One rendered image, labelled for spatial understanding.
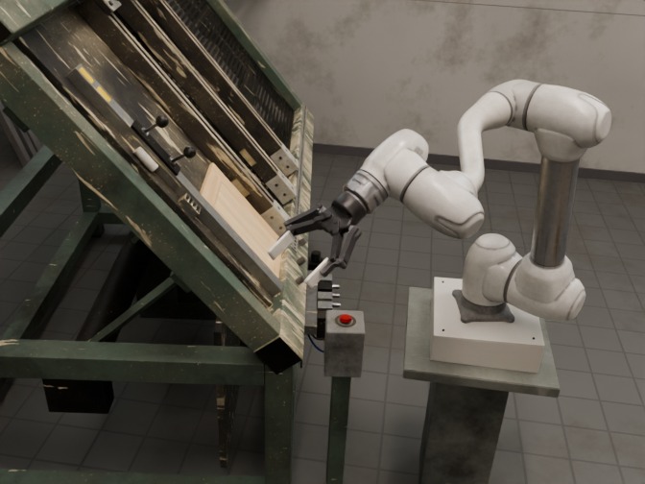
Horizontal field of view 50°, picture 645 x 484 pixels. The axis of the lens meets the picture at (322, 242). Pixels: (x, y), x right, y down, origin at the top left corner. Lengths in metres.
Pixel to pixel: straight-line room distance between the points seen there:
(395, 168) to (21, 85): 0.97
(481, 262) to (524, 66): 3.38
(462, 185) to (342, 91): 4.11
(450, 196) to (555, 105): 0.53
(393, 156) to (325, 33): 3.98
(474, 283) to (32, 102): 1.43
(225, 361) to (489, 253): 0.91
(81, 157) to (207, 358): 0.75
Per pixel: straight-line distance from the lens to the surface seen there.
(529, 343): 2.35
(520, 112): 1.95
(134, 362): 2.30
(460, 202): 1.49
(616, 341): 4.02
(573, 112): 1.90
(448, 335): 2.32
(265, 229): 2.59
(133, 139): 2.18
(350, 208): 1.51
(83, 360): 2.35
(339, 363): 2.22
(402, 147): 1.55
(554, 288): 2.21
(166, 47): 2.78
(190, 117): 2.54
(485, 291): 2.33
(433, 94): 5.54
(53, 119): 1.94
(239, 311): 2.11
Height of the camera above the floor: 2.23
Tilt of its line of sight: 30 degrees down
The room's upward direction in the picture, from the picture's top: 3 degrees clockwise
